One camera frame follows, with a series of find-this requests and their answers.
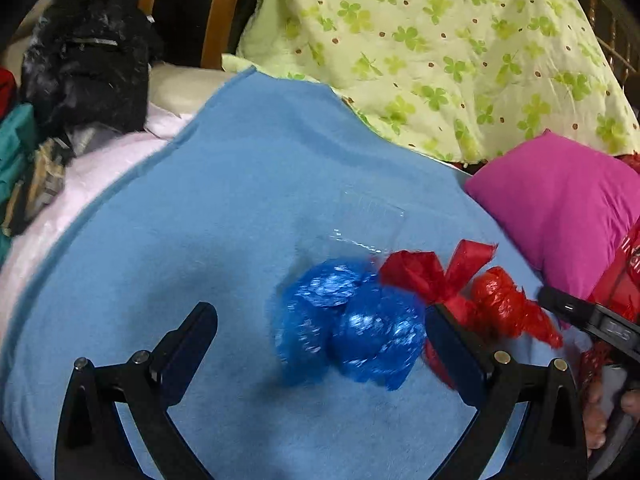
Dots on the red garment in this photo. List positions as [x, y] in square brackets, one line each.
[6, 87]

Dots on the blue plastic bag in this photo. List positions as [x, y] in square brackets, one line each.
[370, 335]

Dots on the wooden cabinet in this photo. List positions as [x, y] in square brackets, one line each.
[225, 20]

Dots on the camouflage cloth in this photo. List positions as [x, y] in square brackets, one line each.
[45, 180]

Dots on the person's right hand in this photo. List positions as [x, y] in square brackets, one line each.
[595, 420]

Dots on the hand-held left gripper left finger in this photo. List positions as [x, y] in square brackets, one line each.
[197, 330]

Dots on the red printed shopping bag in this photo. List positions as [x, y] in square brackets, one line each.
[617, 275]

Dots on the teal garment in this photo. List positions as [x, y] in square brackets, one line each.
[15, 150]

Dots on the blue blanket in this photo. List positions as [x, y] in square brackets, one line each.
[225, 200]

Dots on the magenta pillow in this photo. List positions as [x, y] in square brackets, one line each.
[550, 200]

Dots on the dark red plastic bag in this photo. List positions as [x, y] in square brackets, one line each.
[415, 270]

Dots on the green clover print quilt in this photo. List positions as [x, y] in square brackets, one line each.
[425, 35]

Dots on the black puffer jacket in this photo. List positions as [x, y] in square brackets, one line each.
[90, 70]

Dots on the clear plastic packaging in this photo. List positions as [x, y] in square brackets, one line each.
[370, 220]

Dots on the orange-red plastic bag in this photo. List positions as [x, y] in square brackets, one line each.
[505, 305]

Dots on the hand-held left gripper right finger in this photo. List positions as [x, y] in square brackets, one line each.
[450, 355]

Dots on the red crinkled plastic bag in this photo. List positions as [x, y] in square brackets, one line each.
[632, 160]

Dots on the wooden stair railing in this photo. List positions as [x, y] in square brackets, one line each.
[605, 20]

